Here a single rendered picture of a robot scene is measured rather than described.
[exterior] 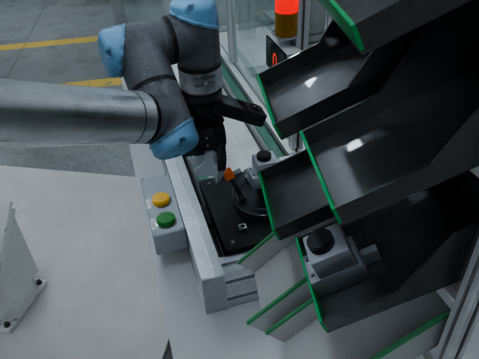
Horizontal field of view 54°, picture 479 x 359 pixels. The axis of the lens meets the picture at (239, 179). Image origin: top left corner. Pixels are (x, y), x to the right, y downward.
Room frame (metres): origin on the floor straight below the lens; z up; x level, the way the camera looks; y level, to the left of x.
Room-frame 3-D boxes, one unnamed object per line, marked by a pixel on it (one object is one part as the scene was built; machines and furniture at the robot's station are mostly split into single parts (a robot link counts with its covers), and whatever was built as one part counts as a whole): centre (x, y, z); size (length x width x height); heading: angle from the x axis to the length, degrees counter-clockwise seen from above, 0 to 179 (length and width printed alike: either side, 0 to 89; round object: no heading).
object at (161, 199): (0.82, 0.18, 0.96); 0.04 x 0.04 x 0.02
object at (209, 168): (0.75, 0.06, 1.10); 0.06 x 0.03 x 0.09; 105
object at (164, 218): (0.75, 0.16, 0.96); 0.04 x 0.04 x 0.02
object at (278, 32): (1.01, -0.12, 1.28); 0.05 x 0.05 x 0.05
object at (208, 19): (0.76, 0.06, 1.36); 0.09 x 0.08 x 0.11; 115
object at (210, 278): (1.02, 0.17, 0.91); 0.89 x 0.06 x 0.11; 15
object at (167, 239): (0.82, 0.18, 0.93); 0.21 x 0.07 x 0.06; 15
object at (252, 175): (0.79, -0.06, 1.06); 0.08 x 0.04 x 0.07; 104
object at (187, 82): (0.76, 0.06, 1.28); 0.08 x 0.08 x 0.05
